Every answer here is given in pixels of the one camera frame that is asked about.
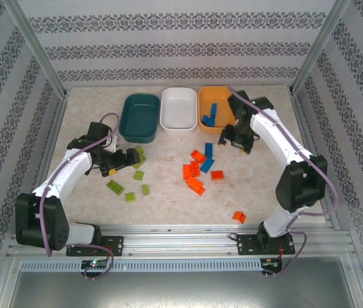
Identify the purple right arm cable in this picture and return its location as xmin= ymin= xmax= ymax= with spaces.
xmin=228 ymin=86 xmax=339 ymax=280

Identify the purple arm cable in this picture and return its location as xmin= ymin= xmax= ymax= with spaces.
xmin=39 ymin=112 xmax=121 ymax=280
xmin=228 ymin=86 xmax=339 ymax=280

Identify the grey slotted cable duct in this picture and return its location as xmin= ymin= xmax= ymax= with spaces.
xmin=19 ymin=259 xmax=262 ymax=273

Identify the grey metal sheet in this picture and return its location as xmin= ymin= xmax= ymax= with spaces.
xmin=0 ymin=256 xmax=363 ymax=308

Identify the aluminium frame post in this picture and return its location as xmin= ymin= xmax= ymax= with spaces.
xmin=3 ymin=0 xmax=70 ymax=97
xmin=290 ymin=0 xmax=352 ymax=94

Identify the white plastic container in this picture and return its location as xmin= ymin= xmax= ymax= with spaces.
xmin=160 ymin=87 xmax=198 ymax=135

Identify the orange plastic container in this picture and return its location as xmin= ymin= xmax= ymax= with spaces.
xmin=197 ymin=85 xmax=236 ymax=134

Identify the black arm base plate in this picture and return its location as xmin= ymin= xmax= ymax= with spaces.
xmin=65 ymin=235 xmax=124 ymax=257
xmin=235 ymin=234 xmax=296 ymax=257

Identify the aluminium side rail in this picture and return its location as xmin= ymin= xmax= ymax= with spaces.
xmin=289 ymin=86 xmax=341 ymax=231
xmin=19 ymin=91 xmax=70 ymax=234

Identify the teal plastic container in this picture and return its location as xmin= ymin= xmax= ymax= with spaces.
xmin=119 ymin=92 xmax=162 ymax=144

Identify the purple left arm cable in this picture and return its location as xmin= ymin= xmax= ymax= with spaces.
xmin=39 ymin=112 xmax=121 ymax=280

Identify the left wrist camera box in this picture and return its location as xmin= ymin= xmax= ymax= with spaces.
xmin=104 ymin=135 xmax=121 ymax=154

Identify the small circuit board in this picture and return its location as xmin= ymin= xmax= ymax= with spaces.
xmin=260 ymin=257 xmax=282 ymax=269
xmin=81 ymin=259 xmax=109 ymax=270

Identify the aluminium mounting rail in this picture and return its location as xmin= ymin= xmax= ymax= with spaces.
xmin=6 ymin=223 xmax=354 ymax=259

